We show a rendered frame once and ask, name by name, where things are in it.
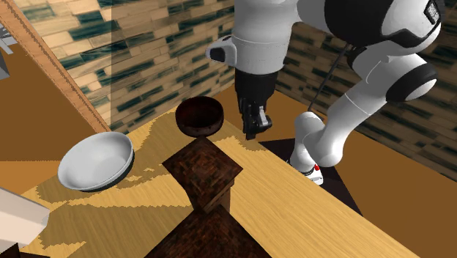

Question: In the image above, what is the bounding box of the dark brown wooden bowl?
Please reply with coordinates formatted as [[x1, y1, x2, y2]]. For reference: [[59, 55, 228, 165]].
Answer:
[[174, 95, 225, 139]]

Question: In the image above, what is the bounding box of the white bowl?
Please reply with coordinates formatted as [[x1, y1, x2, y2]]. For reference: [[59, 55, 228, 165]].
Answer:
[[57, 131, 135, 193]]

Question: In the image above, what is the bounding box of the dark brown wooden hourglass-shaped stand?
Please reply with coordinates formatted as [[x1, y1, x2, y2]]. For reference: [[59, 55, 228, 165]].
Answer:
[[144, 136, 273, 258]]

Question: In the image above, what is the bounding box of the white box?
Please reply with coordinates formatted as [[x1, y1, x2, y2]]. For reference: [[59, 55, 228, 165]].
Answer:
[[0, 187, 51, 250]]

